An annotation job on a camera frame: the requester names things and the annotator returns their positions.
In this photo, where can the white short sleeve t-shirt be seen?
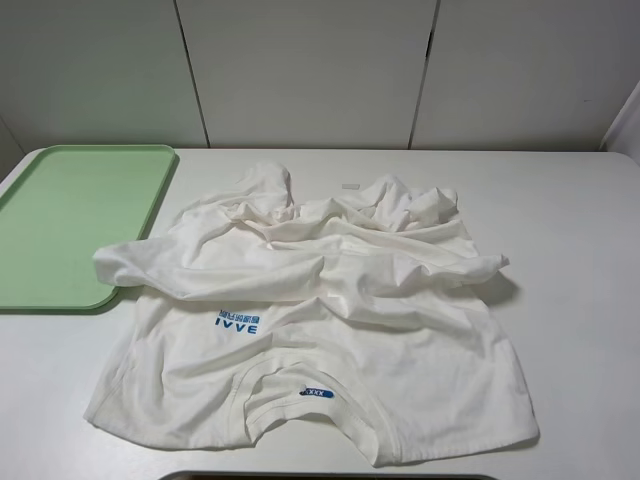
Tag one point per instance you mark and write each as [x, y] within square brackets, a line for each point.
[360, 311]

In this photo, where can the light green plastic tray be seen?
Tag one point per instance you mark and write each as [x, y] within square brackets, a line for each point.
[65, 205]

